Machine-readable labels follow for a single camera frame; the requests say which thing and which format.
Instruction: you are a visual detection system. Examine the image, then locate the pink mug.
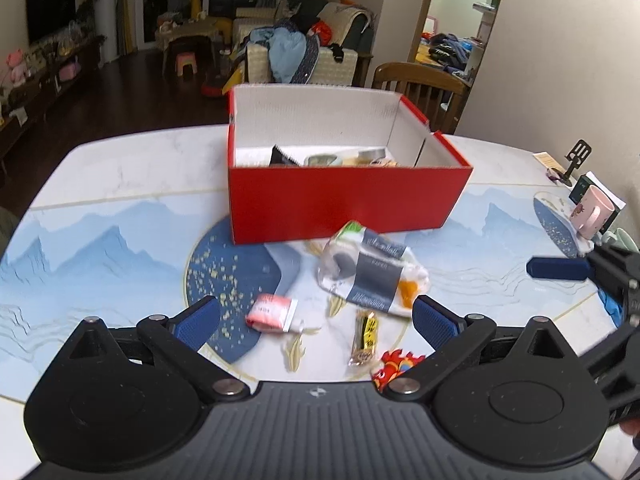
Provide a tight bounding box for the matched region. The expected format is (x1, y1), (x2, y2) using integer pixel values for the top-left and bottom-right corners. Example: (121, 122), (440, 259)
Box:
(570, 185), (616, 241)

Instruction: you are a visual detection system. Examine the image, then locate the bed with clothes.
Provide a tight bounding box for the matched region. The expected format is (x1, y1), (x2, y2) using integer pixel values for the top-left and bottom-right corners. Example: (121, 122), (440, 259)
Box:
(417, 32), (486, 81)

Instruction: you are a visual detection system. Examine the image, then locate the pale green cup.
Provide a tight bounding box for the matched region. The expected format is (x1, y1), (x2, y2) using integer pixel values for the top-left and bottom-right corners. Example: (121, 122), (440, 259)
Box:
(602, 227), (640, 254)

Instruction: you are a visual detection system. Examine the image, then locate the yellow snack bar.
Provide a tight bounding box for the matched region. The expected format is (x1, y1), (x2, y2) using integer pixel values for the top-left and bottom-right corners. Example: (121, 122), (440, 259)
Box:
(347, 309), (379, 367)

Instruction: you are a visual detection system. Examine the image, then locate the pink plush toy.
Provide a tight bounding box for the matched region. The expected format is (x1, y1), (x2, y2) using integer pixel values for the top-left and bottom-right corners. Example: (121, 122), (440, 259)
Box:
(6, 48), (27, 86)

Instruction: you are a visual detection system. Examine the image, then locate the dark green box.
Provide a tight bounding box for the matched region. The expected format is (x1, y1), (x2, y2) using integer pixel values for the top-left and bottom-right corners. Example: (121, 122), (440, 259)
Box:
(568, 171), (627, 226)

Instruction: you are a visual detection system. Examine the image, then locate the black television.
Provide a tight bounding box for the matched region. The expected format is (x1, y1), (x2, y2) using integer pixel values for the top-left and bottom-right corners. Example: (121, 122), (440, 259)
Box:
(26, 0), (77, 46)

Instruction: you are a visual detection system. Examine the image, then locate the silver packet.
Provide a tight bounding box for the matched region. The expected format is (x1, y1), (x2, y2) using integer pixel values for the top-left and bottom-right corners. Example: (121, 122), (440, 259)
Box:
(345, 147), (389, 161)

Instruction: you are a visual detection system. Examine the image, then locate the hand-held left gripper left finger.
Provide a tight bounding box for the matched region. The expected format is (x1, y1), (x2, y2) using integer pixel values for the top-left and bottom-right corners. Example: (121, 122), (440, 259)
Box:
(60, 296), (252, 404)

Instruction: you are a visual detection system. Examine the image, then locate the wooden chair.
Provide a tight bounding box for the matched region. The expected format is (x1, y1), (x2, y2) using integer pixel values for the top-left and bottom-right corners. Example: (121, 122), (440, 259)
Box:
(371, 61), (471, 136)

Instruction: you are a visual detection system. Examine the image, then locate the pink bag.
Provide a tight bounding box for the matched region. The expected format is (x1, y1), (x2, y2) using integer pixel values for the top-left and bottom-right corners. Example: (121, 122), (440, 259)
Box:
(57, 57), (82, 83)

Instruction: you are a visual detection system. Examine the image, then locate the white floor air conditioner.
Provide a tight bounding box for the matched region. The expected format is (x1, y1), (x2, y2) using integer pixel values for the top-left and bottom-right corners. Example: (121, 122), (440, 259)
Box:
(95, 0), (119, 63)

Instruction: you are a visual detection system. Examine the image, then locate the black pouch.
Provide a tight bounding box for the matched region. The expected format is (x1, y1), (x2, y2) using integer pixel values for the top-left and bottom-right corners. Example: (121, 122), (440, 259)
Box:
(268, 145), (301, 167)

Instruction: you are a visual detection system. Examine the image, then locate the pink packet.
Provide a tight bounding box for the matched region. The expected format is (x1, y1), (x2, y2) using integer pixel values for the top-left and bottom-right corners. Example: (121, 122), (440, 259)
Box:
(245, 294), (306, 334)

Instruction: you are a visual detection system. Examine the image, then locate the pile of blue clothes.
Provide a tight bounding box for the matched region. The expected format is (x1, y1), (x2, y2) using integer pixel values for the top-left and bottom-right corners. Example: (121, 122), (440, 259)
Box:
(248, 22), (321, 85)

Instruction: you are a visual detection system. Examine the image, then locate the sofa with lace cover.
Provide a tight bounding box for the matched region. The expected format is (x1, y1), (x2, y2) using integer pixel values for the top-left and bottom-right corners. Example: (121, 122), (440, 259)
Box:
(232, 0), (376, 88)

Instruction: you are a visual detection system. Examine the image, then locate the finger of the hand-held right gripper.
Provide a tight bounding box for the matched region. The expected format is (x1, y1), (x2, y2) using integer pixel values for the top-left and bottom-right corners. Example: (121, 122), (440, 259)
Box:
(575, 321), (640, 427)
(526, 246), (640, 311)

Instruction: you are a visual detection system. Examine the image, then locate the dark television cabinet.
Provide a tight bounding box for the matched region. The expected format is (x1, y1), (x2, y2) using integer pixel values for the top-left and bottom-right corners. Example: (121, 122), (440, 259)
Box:
(0, 35), (106, 161)

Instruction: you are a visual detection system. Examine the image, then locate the wooden coffee table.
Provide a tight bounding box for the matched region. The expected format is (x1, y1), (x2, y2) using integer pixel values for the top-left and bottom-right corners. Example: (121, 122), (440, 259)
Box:
(155, 19), (223, 68)

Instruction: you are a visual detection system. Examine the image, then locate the pink plastic stool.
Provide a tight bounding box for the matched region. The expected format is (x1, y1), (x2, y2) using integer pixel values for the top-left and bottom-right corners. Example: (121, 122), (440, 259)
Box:
(175, 51), (199, 78)

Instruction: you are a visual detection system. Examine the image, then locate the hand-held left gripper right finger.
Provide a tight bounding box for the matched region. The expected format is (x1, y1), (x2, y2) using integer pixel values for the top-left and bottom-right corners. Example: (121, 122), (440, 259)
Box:
(372, 295), (582, 404)

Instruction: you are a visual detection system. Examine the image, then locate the red cardboard box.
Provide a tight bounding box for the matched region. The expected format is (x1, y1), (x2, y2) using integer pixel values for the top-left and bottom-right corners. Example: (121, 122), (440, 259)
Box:
(226, 84), (474, 246)

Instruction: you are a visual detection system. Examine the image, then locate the black phone stand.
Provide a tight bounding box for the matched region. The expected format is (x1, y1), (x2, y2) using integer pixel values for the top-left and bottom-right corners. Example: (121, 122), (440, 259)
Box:
(557, 139), (592, 186)

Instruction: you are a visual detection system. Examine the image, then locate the blue cloth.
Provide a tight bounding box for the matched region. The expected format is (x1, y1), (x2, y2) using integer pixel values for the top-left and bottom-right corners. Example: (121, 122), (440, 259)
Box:
(597, 287), (626, 319)

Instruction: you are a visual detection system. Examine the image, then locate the clear packet with dark label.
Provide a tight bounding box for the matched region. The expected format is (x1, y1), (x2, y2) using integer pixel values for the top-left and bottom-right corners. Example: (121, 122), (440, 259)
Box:
(316, 221), (431, 318)

